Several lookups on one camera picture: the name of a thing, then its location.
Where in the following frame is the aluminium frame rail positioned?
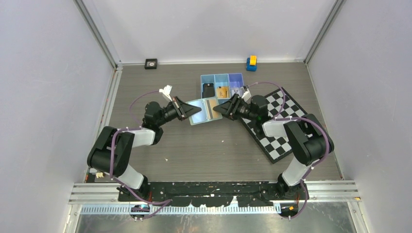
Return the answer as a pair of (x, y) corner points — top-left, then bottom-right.
(69, 180), (361, 207)

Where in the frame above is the small black square box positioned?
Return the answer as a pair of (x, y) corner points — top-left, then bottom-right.
(144, 58), (158, 70)

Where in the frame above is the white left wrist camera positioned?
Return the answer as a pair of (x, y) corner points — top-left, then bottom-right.
(158, 85), (173, 102)

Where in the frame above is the mint green card holder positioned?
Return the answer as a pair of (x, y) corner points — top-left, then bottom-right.
(188, 97), (223, 125)

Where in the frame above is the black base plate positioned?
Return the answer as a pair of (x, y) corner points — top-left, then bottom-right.
(116, 181), (310, 208)

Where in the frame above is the blue three-compartment tray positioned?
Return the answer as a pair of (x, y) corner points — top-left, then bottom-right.
(200, 73), (244, 104)

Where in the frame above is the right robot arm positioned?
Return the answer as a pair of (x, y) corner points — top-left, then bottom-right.
(213, 94), (334, 199)

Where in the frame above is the orange card in tray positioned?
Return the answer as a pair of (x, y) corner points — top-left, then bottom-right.
(216, 86), (230, 99)

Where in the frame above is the black white checkerboard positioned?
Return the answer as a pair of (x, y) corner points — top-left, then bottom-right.
(241, 89), (307, 164)

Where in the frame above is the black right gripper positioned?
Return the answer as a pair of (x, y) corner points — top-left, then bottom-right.
(213, 93), (257, 122)

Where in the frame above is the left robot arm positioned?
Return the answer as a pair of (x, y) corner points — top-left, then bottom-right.
(87, 97), (202, 201)

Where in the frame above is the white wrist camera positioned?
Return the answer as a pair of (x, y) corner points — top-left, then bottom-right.
(241, 85), (252, 101)
(158, 85), (173, 102)

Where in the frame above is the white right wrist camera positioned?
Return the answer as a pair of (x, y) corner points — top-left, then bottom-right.
(241, 85), (252, 101)

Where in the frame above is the blue yellow toy block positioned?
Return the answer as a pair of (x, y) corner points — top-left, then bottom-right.
(246, 55), (257, 72)

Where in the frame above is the white patterned card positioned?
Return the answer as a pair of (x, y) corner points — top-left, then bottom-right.
(231, 87), (243, 97)

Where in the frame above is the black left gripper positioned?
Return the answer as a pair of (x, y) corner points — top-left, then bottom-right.
(157, 96), (201, 127)

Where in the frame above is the black card in tray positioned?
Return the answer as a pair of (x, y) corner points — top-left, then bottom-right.
(202, 83), (215, 98)

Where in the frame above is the orange card with stripe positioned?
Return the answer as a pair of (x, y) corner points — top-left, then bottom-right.
(206, 99), (220, 120)

